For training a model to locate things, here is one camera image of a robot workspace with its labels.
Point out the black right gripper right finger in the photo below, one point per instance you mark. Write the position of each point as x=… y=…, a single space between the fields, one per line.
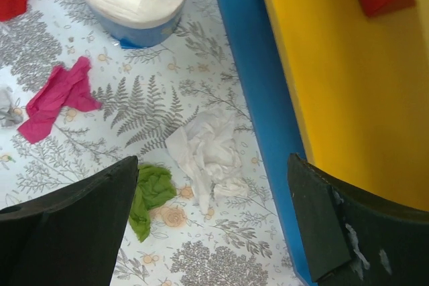
x=353 y=237

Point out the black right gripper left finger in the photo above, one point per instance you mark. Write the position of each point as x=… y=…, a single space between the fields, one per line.
x=70 y=236

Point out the green paper scrap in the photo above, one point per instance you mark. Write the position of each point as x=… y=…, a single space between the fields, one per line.
x=154 y=188

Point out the magenta paper scrap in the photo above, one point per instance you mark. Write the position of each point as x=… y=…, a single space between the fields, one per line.
x=64 y=88

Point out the grey crumpled paper scrap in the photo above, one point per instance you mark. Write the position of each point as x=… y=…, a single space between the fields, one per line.
x=8 y=117

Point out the blue yellow pink shelf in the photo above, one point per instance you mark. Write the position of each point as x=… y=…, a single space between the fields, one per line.
x=345 y=92

